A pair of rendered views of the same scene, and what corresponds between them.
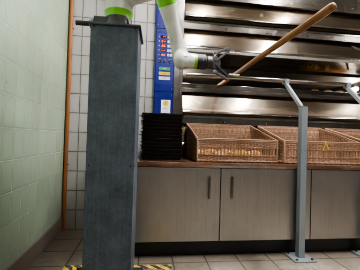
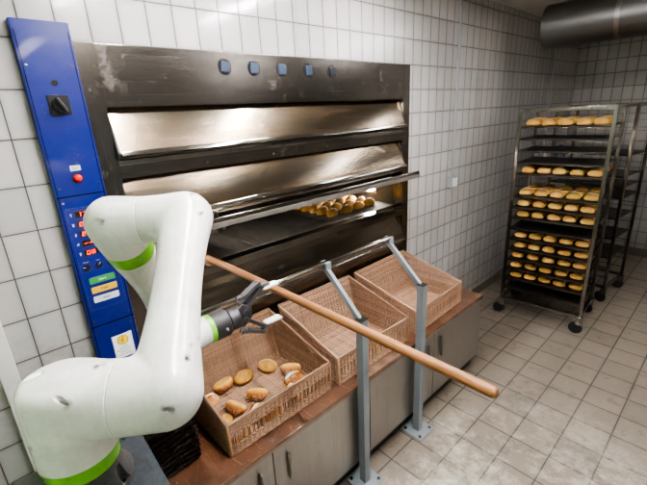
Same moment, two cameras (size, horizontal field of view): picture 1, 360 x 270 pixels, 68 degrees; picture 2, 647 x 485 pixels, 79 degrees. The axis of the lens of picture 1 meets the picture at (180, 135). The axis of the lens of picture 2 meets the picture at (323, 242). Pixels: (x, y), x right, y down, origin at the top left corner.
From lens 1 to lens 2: 1.25 m
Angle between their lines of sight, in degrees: 40
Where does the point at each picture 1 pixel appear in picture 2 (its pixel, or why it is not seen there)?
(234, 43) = (224, 186)
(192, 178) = not seen: outside the picture
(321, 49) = (344, 163)
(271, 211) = (334, 453)
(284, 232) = (348, 465)
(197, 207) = not seen: outside the picture
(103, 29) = not seen: outside the picture
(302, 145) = (364, 369)
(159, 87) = (101, 316)
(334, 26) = (357, 125)
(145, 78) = (61, 308)
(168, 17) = (142, 281)
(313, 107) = (339, 248)
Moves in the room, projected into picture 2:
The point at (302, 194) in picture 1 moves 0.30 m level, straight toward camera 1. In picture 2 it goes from (366, 421) to (387, 472)
